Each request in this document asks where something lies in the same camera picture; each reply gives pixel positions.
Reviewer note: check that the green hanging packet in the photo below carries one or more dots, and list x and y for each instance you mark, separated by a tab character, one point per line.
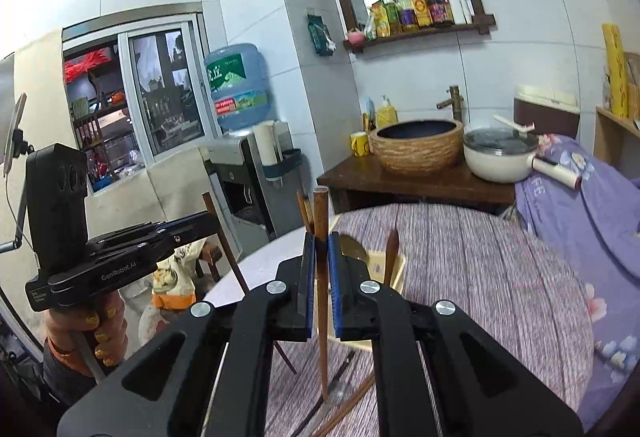
320	36

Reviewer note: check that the sliding glass window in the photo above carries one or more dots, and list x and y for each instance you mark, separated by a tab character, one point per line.
136	89

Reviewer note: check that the yellow mug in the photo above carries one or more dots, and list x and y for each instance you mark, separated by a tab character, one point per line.
359	144

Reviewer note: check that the grey water dispenser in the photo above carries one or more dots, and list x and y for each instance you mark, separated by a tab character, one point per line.
258	205

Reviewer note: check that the purple floral cloth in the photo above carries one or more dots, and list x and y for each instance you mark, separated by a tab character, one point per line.
595	229

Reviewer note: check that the pink pot on shelf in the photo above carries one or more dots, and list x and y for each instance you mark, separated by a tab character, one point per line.
356	37

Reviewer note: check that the white pan glass lid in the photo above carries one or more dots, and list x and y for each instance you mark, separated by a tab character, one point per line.
509	154

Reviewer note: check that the small silver spoon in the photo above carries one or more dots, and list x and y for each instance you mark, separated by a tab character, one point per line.
338	390

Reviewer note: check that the snack bag on stool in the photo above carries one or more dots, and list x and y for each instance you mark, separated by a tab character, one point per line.
179	281

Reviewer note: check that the dark wooden counter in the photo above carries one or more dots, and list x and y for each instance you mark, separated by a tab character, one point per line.
363	183

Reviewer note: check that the brass faucet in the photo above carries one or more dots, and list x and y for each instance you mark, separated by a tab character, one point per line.
455	102

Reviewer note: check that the blue water jug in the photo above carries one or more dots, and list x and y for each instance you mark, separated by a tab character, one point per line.
238	84

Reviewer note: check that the yellow box on shelf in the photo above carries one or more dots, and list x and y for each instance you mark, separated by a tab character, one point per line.
617	72

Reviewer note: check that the white brown rice cooker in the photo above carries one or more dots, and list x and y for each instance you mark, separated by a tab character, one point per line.
551	111

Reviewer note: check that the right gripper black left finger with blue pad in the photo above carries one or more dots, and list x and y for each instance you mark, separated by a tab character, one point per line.
208	373

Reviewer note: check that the brown wooden chopstick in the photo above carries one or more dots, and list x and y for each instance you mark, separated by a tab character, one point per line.
347	406
391	252

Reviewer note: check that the left hand yellow nails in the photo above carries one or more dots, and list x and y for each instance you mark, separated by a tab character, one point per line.
102	327

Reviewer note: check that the yellow soap dispenser bottle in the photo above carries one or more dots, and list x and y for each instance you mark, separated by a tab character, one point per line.
385	114

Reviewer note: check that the large dark metal spoon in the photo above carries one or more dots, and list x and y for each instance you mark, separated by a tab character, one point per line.
351	248

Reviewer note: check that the woven pattern basin sink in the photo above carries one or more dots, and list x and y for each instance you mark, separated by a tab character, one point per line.
419	147

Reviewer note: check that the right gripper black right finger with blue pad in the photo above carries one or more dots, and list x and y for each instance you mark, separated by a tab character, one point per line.
436	371

